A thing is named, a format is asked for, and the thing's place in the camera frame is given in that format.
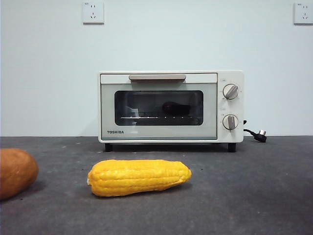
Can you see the purple eggplant with green stem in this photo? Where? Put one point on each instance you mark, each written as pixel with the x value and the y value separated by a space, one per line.
pixel 174 107

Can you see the oven knob with upright pointer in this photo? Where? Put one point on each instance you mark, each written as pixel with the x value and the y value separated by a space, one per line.
pixel 230 122

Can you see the white Toshiba toaster oven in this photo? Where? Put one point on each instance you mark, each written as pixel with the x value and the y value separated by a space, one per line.
pixel 232 137

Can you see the oven knob with angled pointer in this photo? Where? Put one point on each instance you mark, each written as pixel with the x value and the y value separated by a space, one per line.
pixel 231 91

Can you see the yellow corn cob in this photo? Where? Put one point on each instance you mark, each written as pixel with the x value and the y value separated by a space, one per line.
pixel 139 177

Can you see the orange-brown potato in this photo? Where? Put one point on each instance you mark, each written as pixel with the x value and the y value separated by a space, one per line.
pixel 15 171

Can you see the white wall socket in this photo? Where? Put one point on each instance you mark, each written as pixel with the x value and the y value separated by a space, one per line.
pixel 93 13
pixel 304 13

